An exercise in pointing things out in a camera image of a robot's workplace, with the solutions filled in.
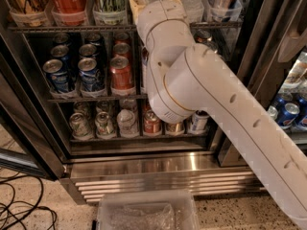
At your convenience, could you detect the silver can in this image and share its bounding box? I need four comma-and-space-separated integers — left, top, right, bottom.
95, 112, 114, 137
69, 112, 93, 141

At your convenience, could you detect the blue Pepsi can front left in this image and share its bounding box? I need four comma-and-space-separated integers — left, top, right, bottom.
42, 59, 75, 93

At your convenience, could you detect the open fridge door left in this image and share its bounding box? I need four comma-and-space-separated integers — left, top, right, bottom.
0, 74, 65, 180

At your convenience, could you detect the clear plastic bin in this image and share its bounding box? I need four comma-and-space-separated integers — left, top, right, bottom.
96, 190, 201, 230

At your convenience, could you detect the red soda can front middle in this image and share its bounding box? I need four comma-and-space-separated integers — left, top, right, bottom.
109, 57, 134, 90

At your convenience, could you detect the gold can bottom shelf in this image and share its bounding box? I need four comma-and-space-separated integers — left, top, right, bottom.
166, 122, 185, 135

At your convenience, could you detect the gold soda can second row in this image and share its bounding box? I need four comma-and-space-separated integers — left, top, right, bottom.
194, 29, 219, 54

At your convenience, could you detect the red Coca-Cola can top shelf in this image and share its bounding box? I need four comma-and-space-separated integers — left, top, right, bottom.
53, 0, 86, 26

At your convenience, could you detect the blue Pepsi can second row left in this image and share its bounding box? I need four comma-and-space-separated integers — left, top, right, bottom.
50, 45, 76, 80

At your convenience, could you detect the clear bottle bottom shelf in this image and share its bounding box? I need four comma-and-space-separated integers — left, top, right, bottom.
117, 109, 139, 138

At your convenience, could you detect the green can top shelf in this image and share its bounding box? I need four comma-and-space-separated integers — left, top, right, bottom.
93, 0, 126, 25

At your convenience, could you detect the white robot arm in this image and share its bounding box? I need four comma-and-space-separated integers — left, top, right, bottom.
129, 0, 307, 230

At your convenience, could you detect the silver can bottom front left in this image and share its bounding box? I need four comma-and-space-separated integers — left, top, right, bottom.
69, 112, 93, 141

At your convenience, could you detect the blue pepsi can second row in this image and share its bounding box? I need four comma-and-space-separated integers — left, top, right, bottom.
79, 44, 103, 64
50, 45, 76, 80

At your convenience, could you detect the stainless steel display fridge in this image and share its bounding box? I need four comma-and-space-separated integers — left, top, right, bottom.
0, 0, 307, 205

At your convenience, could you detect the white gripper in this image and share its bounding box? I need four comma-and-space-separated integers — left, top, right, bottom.
129, 0, 189, 41

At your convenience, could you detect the black floor cable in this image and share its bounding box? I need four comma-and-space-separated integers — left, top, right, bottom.
0, 166, 59, 230

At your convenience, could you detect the gold can shelf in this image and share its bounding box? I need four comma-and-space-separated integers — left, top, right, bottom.
8, 0, 51, 27
166, 122, 185, 135

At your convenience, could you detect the red can bottom shelf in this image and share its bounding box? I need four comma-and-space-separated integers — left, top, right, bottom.
144, 110, 161, 134

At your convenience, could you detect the red soda can second row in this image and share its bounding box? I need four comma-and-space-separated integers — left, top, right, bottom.
112, 43, 131, 61

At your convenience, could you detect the gold can top shelf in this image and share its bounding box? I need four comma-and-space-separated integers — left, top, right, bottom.
8, 0, 51, 27

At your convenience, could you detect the blue Pepsi can behind glass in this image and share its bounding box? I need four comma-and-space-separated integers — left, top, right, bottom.
276, 103, 300, 129

